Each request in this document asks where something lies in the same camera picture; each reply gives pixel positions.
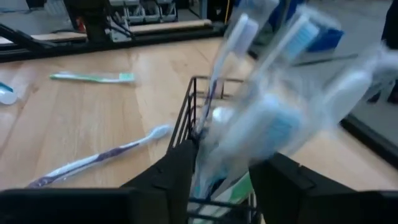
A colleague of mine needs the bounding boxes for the grey storage bin rack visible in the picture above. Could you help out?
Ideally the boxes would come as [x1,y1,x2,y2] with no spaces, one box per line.
[107,0,178,26]

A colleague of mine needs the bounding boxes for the black wire basket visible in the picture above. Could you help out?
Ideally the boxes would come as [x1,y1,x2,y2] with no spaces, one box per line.
[167,75,262,224]

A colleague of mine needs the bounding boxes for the thick blue white toothbrush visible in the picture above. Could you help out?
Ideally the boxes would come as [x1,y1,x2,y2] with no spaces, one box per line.
[201,43,398,200]

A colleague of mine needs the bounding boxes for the green white toothbrush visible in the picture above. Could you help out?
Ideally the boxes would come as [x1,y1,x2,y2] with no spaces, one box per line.
[49,71,136,85]

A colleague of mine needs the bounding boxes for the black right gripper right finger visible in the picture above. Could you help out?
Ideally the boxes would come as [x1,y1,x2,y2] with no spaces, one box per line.
[248,152,355,224]

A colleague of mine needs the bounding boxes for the purple white toothbrush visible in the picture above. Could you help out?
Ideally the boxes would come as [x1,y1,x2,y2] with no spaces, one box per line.
[26,123,174,190]

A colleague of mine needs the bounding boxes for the green wrapped item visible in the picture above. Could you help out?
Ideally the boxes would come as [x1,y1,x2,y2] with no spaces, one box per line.
[214,172,254,206]

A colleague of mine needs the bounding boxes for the white dark-blue toothbrush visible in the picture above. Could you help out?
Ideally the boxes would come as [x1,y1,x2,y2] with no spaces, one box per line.
[195,12,261,138]

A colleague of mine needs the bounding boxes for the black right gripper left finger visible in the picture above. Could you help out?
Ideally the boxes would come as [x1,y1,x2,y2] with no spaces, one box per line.
[121,139,200,224]

